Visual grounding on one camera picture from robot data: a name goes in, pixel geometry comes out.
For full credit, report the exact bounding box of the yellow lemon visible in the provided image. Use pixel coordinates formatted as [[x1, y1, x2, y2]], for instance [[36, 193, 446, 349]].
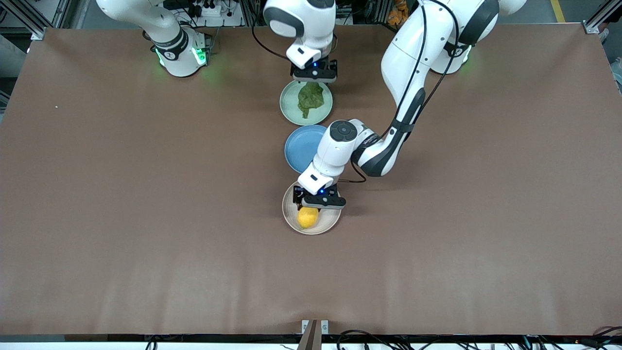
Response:
[[297, 207, 320, 229]]

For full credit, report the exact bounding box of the green lettuce leaf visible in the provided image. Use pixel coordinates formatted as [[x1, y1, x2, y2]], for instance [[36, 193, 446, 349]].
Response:
[[297, 82, 325, 120]]

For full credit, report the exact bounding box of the beige round plate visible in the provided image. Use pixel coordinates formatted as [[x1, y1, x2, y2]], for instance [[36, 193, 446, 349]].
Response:
[[282, 181, 342, 236]]

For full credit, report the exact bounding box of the light green round plate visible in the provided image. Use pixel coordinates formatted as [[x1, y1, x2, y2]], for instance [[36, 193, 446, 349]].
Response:
[[279, 79, 334, 126]]

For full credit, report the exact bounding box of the blue round plate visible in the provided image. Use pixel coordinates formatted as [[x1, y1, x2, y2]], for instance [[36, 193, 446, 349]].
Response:
[[284, 124, 328, 175]]

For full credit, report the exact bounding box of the orange bags pile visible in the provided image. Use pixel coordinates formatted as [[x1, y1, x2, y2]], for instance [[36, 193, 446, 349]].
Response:
[[387, 0, 410, 26]]

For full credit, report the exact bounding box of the white power strip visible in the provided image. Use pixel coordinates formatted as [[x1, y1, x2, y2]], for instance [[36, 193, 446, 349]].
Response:
[[192, 3, 225, 18]]

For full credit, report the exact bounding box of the brown table cover sheet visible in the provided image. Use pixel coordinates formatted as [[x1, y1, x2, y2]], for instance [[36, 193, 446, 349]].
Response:
[[0, 23, 622, 337]]

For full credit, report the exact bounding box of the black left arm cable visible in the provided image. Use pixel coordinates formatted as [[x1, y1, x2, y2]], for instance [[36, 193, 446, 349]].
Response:
[[335, 0, 467, 184]]

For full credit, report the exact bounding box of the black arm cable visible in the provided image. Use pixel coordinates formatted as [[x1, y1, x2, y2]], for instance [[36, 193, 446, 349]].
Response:
[[335, 0, 467, 184], [251, 19, 292, 62]]

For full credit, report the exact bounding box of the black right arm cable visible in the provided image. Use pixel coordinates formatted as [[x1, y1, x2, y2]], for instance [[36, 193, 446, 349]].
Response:
[[251, 19, 292, 62]]

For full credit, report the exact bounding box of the metal bracket with post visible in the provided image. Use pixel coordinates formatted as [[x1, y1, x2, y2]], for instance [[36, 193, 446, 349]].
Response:
[[297, 319, 329, 350]]

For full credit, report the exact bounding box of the black floor cable bundle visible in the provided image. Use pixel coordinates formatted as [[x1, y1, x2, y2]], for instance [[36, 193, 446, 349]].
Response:
[[335, 327, 622, 350]]

